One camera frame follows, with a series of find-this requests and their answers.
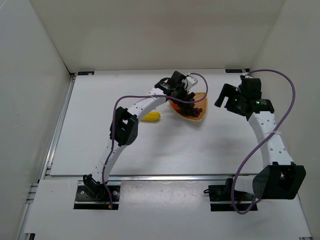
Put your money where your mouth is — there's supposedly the purple fake grape bunch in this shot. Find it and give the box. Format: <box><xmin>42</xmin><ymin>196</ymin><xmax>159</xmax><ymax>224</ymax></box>
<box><xmin>178</xmin><ymin>102</ymin><xmax>203</xmax><ymax>118</ymax></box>

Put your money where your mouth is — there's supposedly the aluminium table frame rail front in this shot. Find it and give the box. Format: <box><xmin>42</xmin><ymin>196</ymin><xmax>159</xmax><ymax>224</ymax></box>
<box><xmin>37</xmin><ymin>173</ymin><xmax>286</xmax><ymax>183</ymax></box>

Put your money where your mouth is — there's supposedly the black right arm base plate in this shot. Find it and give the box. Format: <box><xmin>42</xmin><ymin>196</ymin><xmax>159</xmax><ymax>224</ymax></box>
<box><xmin>203</xmin><ymin>178</ymin><xmax>254</xmax><ymax>212</ymax></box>

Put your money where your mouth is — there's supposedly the yellow fake banana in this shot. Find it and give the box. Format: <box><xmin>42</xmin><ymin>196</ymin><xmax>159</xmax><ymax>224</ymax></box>
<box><xmin>141</xmin><ymin>111</ymin><xmax>161</xmax><ymax>123</ymax></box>

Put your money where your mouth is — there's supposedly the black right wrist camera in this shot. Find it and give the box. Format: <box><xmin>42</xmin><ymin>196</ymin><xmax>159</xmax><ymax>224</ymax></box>
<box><xmin>250</xmin><ymin>99</ymin><xmax>275</xmax><ymax>113</ymax></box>

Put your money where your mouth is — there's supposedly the woven triangular fruit bowl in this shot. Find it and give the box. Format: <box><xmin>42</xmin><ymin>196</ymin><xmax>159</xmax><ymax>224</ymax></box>
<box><xmin>168</xmin><ymin>92</ymin><xmax>208</xmax><ymax>122</ymax></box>

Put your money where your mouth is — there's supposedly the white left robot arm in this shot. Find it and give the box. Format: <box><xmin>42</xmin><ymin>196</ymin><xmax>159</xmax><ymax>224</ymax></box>
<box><xmin>83</xmin><ymin>71</ymin><xmax>198</xmax><ymax>201</ymax></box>

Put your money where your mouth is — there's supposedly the aluminium table frame rail left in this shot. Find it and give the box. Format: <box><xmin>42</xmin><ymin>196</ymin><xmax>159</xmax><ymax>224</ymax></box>
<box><xmin>15</xmin><ymin>73</ymin><xmax>77</xmax><ymax>240</ymax></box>

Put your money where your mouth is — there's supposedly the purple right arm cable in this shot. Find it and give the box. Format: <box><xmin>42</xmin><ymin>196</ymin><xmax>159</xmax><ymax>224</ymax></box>
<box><xmin>231</xmin><ymin>69</ymin><xmax>297</xmax><ymax>216</ymax></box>

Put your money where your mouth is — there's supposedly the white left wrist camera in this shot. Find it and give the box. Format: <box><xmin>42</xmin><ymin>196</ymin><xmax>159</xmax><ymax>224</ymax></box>
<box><xmin>183</xmin><ymin>75</ymin><xmax>198</xmax><ymax>91</ymax></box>

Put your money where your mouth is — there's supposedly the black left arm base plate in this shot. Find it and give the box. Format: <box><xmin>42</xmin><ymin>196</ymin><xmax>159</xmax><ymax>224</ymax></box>
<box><xmin>73</xmin><ymin>182</ymin><xmax>121</xmax><ymax>211</ymax></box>

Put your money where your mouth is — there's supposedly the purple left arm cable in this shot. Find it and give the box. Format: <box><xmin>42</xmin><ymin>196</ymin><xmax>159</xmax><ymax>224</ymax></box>
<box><xmin>101</xmin><ymin>72</ymin><xmax>209</xmax><ymax>209</ymax></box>

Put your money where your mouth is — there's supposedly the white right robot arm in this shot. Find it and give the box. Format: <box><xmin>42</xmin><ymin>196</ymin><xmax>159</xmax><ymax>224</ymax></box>
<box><xmin>215</xmin><ymin>77</ymin><xmax>306</xmax><ymax>200</ymax></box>

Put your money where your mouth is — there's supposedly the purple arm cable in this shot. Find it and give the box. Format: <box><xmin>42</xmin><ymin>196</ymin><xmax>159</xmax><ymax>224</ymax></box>
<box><xmin>231</xmin><ymin>69</ymin><xmax>297</xmax><ymax>216</ymax></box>
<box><xmin>101</xmin><ymin>72</ymin><xmax>209</xmax><ymax>209</ymax></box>

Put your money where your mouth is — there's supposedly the orange fake orange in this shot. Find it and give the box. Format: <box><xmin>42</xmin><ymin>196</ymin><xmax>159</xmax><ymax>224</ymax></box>
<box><xmin>171</xmin><ymin>103</ymin><xmax>181</xmax><ymax>111</ymax></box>

